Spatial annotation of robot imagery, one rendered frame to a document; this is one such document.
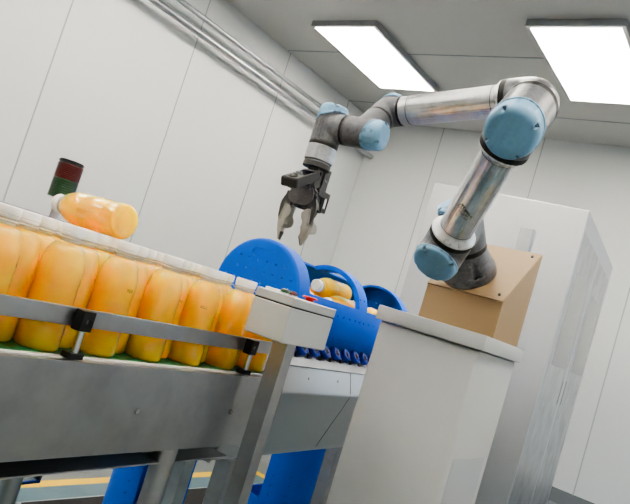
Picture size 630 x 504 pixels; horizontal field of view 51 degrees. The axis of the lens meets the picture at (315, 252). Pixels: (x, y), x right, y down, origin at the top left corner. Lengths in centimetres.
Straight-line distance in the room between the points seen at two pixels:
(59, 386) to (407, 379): 96
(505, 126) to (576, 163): 571
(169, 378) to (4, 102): 392
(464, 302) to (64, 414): 110
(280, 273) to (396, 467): 59
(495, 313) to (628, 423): 484
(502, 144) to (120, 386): 89
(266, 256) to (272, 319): 48
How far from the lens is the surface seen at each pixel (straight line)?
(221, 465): 190
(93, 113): 543
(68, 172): 178
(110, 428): 127
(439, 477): 176
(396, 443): 181
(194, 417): 144
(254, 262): 188
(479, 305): 184
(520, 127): 143
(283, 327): 140
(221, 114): 628
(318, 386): 207
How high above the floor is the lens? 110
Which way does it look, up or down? 4 degrees up
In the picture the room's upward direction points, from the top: 17 degrees clockwise
